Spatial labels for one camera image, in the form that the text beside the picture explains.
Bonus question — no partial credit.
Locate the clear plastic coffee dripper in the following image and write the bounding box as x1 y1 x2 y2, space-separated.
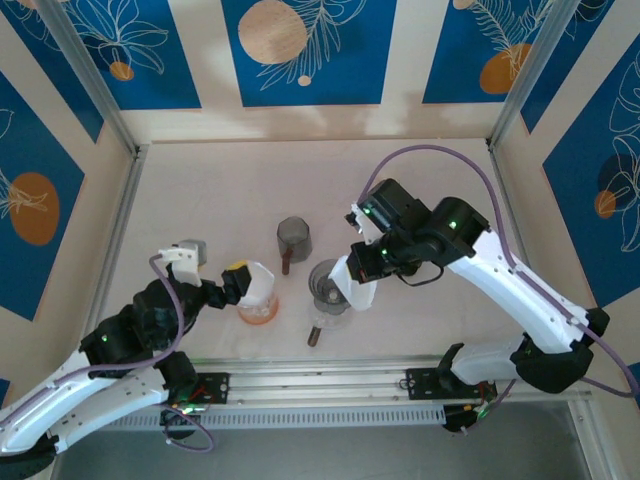
234 269 279 316

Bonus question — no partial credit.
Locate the grey plastic coffee dripper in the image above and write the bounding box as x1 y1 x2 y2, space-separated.
308 258 354 316

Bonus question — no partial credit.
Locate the orange transparent server jug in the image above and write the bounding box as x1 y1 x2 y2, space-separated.
236 294 279 327

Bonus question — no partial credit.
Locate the grey faceted server brown handle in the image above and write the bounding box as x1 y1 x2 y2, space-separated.
276 215 315 276

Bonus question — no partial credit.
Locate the black controller box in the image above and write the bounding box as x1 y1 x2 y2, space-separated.
159 404 204 441
442 402 489 435

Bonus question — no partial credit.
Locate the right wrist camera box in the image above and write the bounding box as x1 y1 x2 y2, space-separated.
343 199 382 247

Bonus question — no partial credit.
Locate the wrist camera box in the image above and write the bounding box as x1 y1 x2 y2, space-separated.
343 199 382 247
157 238 208 287

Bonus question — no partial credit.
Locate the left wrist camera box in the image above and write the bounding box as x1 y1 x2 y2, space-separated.
157 238 208 287

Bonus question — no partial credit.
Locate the thin black wire loop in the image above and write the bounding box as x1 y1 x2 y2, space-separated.
397 263 445 289

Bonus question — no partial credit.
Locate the aluminium side rail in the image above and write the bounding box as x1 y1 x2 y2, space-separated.
87 144 150 341
487 139 549 314

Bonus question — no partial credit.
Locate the aluminium front rail beam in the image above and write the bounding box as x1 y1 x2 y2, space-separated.
164 353 594 414

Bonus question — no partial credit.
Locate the grey slotted cable duct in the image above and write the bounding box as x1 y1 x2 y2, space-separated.
107 403 447 434

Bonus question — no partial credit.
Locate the aluminium frame post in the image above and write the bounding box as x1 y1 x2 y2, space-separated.
487 0 577 151
35 0 141 159

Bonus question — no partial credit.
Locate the short aluminium frame leg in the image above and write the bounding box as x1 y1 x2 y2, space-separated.
567 399 616 480

